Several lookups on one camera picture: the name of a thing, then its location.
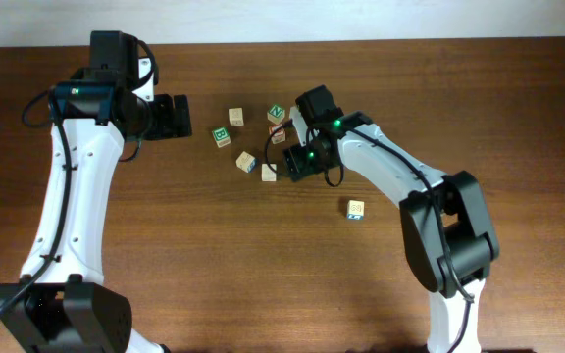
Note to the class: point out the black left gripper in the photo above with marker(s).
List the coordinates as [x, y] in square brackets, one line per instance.
[165, 127]

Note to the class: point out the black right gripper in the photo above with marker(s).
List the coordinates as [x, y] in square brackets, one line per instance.
[293, 166]

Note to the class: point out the wooden block red U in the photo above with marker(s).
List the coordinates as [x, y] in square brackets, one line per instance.
[269, 172]

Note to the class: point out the wooden block blue L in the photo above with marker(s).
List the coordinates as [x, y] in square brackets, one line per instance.
[355, 210]

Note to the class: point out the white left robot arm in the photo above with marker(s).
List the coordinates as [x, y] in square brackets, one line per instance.
[60, 303]

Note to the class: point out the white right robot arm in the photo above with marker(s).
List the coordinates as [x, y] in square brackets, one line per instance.
[449, 240]

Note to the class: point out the wooden block red 9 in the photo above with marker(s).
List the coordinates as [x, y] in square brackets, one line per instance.
[277, 134]

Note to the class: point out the wooden block green B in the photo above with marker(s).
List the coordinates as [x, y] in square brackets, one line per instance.
[221, 136]

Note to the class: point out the wooden block green N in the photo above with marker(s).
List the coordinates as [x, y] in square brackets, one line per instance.
[276, 114]

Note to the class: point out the plain wooden picture block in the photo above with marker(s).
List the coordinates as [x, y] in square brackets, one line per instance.
[236, 116]

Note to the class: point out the wooden block yellow T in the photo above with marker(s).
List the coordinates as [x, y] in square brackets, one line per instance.
[246, 162]

